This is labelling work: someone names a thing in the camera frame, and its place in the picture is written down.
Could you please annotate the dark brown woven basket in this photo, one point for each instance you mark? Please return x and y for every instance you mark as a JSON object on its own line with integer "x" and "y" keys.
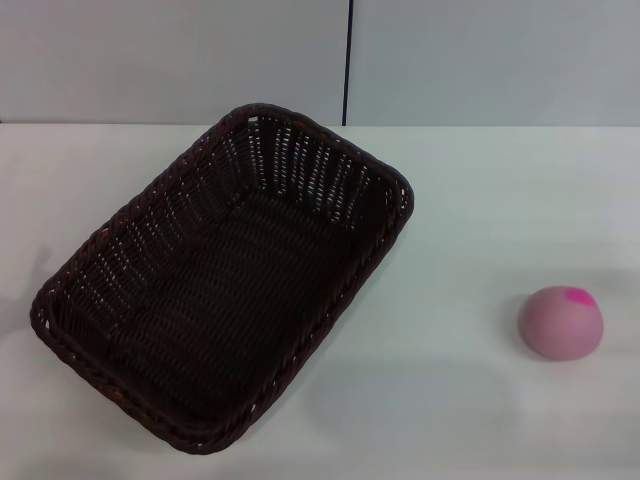
{"x": 210, "y": 300}

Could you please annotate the pink ball with magenta spot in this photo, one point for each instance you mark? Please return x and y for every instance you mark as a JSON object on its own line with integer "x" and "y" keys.
{"x": 557, "y": 325}

